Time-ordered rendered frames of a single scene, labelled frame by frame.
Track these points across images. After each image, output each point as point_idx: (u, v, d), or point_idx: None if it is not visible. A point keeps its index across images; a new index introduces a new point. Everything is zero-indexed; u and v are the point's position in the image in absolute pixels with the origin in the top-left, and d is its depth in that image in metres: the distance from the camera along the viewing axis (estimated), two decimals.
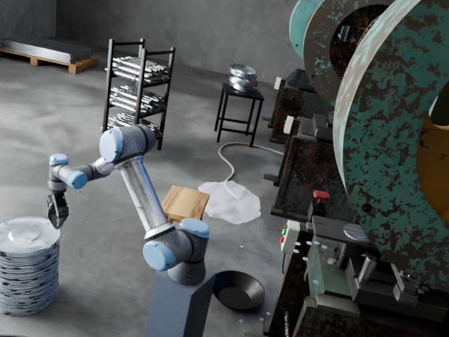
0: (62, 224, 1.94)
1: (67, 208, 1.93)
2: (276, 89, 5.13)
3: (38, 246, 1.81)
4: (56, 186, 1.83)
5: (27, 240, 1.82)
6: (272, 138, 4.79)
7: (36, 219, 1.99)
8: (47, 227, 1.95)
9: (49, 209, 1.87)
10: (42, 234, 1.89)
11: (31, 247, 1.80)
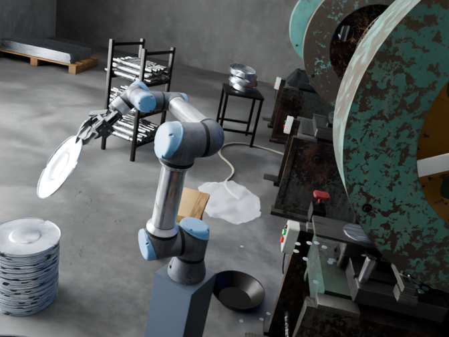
0: (77, 134, 1.69)
1: (89, 120, 1.68)
2: (276, 89, 5.13)
3: (69, 170, 1.62)
4: None
5: (61, 171, 1.66)
6: (272, 138, 4.79)
7: (65, 144, 1.79)
8: (73, 144, 1.73)
9: None
10: (71, 155, 1.69)
11: (65, 175, 1.63)
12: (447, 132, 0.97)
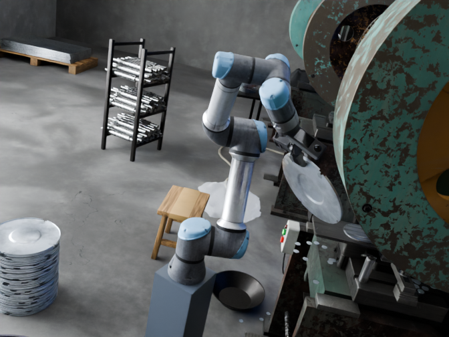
0: (311, 155, 1.35)
1: None
2: None
3: (288, 166, 1.49)
4: (290, 125, 1.18)
5: (300, 179, 1.49)
6: (272, 138, 4.79)
7: (332, 192, 1.33)
8: (315, 174, 1.35)
9: (292, 154, 1.27)
10: (304, 172, 1.41)
11: (290, 173, 1.51)
12: None
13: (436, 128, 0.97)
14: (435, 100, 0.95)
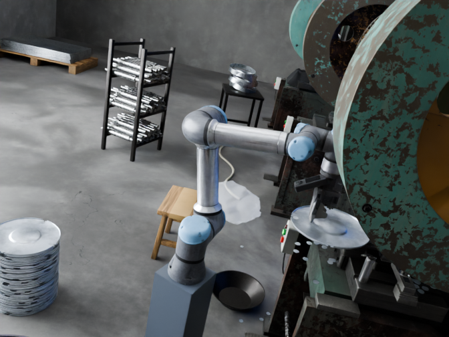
0: (310, 216, 1.51)
1: (319, 202, 1.46)
2: (276, 89, 5.13)
3: (300, 216, 1.58)
4: (323, 160, 1.46)
5: None
6: None
7: (348, 246, 1.43)
8: (325, 239, 1.45)
9: (315, 188, 1.53)
10: (315, 229, 1.51)
11: (305, 214, 1.60)
12: None
13: None
14: None
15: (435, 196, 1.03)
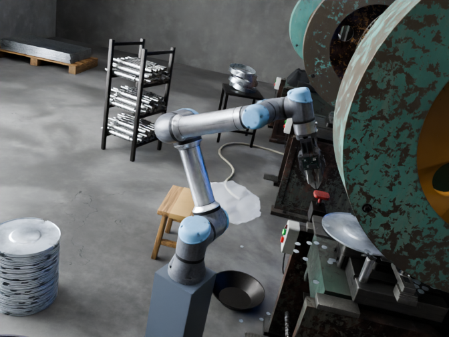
0: None
1: None
2: (276, 89, 5.13)
3: (330, 223, 1.56)
4: (309, 122, 1.45)
5: (346, 225, 1.56)
6: (272, 138, 4.79)
7: None
8: (361, 246, 1.44)
9: (323, 154, 1.47)
10: (349, 236, 1.49)
11: (334, 221, 1.58)
12: None
13: None
14: None
15: (419, 171, 1.01)
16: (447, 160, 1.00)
